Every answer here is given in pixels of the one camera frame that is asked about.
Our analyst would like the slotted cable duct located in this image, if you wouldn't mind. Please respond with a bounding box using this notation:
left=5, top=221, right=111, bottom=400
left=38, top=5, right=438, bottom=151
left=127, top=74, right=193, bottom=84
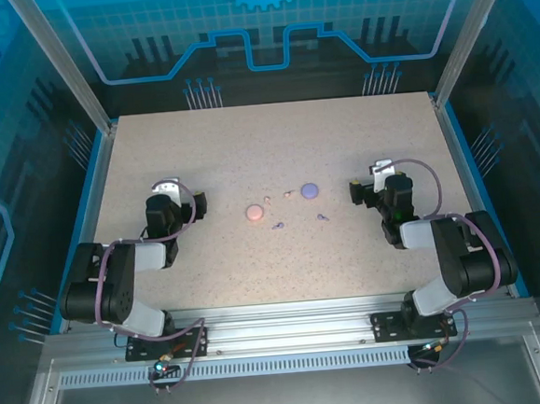
left=57, top=345, right=412, bottom=391

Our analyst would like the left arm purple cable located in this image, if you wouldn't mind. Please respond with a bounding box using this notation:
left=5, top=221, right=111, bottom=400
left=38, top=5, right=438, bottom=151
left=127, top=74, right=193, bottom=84
left=84, top=177, right=214, bottom=397

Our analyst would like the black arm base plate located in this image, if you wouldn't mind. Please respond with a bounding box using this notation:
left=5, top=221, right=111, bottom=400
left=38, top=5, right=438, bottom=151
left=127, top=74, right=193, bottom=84
left=123, top=326, right=212, bottom=363
left=369, top=306, right=459, bottom=343

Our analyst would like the blue table edge strip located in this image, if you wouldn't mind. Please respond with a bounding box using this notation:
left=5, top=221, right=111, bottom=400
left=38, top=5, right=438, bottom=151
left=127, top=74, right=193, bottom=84
left=442, top=101, right=531, bottom=303
left=34, top=130, right=122, bottom=335

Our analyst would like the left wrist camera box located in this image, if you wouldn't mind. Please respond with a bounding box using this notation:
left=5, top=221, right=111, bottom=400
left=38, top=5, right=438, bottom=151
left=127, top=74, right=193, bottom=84
left=149, top=175, right=183, bottom=206

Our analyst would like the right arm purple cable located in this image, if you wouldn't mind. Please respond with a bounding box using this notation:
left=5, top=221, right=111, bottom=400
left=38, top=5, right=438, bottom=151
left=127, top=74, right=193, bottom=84
left=371, top=151, right=508, bottom=376

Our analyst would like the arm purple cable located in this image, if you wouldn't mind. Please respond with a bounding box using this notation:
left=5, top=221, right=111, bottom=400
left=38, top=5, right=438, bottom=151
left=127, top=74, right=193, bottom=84
left=371, top=151, right=508, bottom=376
left=84, top=177, right=214, bottom=397

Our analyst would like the aluminium side rail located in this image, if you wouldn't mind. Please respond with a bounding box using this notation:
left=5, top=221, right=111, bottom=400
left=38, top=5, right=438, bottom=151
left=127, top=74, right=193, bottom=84
left=42, top=122, right=134, bottom=335
left=429, top=90, right=512, bottom=302

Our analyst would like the cable connector with LED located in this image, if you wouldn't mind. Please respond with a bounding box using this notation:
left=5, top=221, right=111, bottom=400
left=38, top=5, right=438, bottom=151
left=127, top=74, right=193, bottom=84
left=151, top=356, right=178, bottom=379
left=419, top=340, right=451, bottom=355

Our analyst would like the metal lower tray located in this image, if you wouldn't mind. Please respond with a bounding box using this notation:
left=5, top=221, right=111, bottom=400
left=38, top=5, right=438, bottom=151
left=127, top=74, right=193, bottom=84
left=10, top=320, right=540, bottom=404

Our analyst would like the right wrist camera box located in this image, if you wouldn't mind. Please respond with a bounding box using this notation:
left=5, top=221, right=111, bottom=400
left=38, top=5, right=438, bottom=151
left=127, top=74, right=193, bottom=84
left=368, top=158, right=398, bottom=187

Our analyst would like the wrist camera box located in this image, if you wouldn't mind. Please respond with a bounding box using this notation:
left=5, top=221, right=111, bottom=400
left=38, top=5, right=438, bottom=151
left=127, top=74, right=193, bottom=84
left=368, top=158, right=398, bottom=187
left=149, top=175, right=183, bottom=206

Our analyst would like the aluminium frame post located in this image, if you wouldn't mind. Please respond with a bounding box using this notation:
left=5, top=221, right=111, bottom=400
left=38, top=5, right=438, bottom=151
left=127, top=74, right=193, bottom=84
left=7, top=0, right=119, bottom=142
left=422, top=0, right=528, bottom=110

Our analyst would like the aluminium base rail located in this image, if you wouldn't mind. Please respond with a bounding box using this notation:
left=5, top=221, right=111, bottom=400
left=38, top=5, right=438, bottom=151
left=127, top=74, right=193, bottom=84
left=40, top=280, right=540, bottom=370

